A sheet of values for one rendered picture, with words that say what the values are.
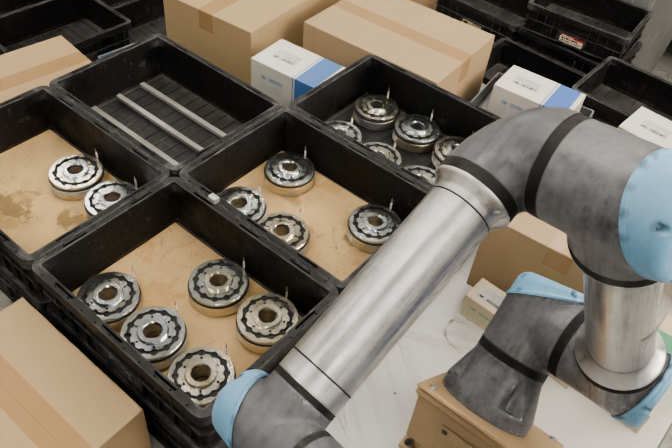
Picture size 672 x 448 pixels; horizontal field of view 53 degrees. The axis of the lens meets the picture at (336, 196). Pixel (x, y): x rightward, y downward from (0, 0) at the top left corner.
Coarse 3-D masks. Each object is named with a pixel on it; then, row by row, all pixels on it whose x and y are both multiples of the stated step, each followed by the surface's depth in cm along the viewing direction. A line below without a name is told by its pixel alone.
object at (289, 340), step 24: (144, 192) 120; (192, 192) 121; (120, 216) 116; (72, 240) 110; (264, 240) 114; (288, 264) 111; (48, 288) 105; (336, 288) 108; (72, 312) 103; (312, 312) 104; (120, 336) 98; (288, 336) 100; (144, 360) 95; (264, 360) 97; (192, 408) 91
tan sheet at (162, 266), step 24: (168, 240) 125; (192, 240) 126; (120, 264) 120; (144, 264) 121; (168, 264) 121; (192, 264) 122; (144, 288) 117; (168, 288) 117; (192, 312) 114; (192, 336) 111; (216, 336) 111; (240, 360) 108
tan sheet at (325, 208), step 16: (256, 176) 140; (320, 176) 141; (272, 192) 137; (320, 192) 138; (336, 192) 138; (272, 208) 133; (288, 208) 134; (304, 208) 134; (320, 208) 135; (336, 208) 135; (352, 208) 135; (320, 224) 131; (336, 224) 132; (320, 240) 128; (336, 240) 129; (320, 256) 125; (336, 256) 126; (352, 256) 126; (368, 256) 126; (336, 272) 123
